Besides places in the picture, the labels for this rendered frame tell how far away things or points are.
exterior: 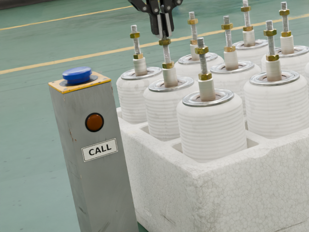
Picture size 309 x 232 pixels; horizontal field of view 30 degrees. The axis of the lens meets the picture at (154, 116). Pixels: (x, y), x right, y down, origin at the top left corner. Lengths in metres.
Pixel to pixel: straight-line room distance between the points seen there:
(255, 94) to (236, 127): 0.07
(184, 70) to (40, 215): 0.40
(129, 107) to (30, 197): 0.35
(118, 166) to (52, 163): 0.63
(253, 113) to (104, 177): 0.25
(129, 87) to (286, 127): 0.29
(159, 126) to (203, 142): 0.13
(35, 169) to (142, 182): 0.49
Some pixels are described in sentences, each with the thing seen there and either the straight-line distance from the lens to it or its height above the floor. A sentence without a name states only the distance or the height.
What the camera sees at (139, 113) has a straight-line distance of 1.02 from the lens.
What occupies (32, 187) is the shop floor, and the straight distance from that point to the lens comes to 1.31.
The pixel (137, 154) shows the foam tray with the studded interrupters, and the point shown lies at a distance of 0.95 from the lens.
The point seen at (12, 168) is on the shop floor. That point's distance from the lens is 1.45.
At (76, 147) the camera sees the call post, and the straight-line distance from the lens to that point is 0.78.
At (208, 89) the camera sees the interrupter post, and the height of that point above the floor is 0.27.
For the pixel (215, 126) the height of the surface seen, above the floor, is 0.22.
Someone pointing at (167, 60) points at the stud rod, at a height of 0.29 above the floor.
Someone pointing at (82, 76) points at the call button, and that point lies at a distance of 0.78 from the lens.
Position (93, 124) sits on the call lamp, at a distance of 0.77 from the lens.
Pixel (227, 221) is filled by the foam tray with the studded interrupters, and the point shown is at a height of 0.10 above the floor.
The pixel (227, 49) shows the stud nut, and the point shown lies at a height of 0.29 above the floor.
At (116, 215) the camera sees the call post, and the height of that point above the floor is 0.12.
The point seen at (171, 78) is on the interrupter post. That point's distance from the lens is 0.92.
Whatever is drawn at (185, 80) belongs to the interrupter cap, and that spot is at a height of 0.25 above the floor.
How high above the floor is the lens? 0.49
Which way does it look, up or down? 18 degrees down
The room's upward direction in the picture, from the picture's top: 9 degrees counter-clockwise
